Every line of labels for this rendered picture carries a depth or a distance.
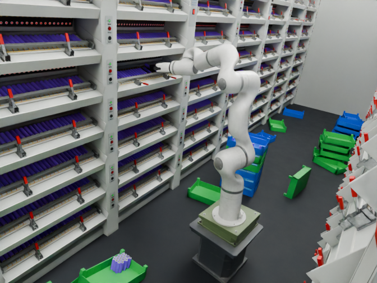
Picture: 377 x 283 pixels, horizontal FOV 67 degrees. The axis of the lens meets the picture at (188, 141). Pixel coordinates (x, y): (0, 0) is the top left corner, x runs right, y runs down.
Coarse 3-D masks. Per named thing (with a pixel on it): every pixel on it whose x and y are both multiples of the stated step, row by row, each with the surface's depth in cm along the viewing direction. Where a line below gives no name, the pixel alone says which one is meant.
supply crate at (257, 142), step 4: (228, 136) 231; (232, 136) 244; (252, 136) 243; (228, 140) 232; (232, 140) 231; (252, 140) 244; (256, 140) 242; (260, 140) 241; (264, 140) 239; (268, 140) 236; (228, 144) 234; (232, 144) 232; (256, 144) 241; (260, 144) 242; (264, 144) 240; (256, 148) 224; (264, 148) 224; (256, 152) 225; (260, 152) 223
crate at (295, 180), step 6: (306, 168) 254; (300, 174) 244; (306, 174) 250; (294, 180) 238; (300, 180) 242; (306, 180) 258; (294, 186) 239; (300, 186) 250; (288, 192) 244; (294, 192) 241
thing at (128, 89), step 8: (120, 64) 170; (128, 64) 176; (152, 72) 186; (144, 80) 174; (152, 80) 178; (160, 80) 182; (168, 80) 187; (176, 80) 195; (120, 88) 156; (128, 88) 160; (136, 88) 164; (144, 88) 171; (152, 88) 178; (120, 96) 157
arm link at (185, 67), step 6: (186, 60) 165; (192, 60) 167; (174, 66) 167; (180, 66) 165; (186, 66) 163; (192, 66) 162; (174, 72) 169; (180, 72) 167; (186, 72) 165; (192, 72) 163
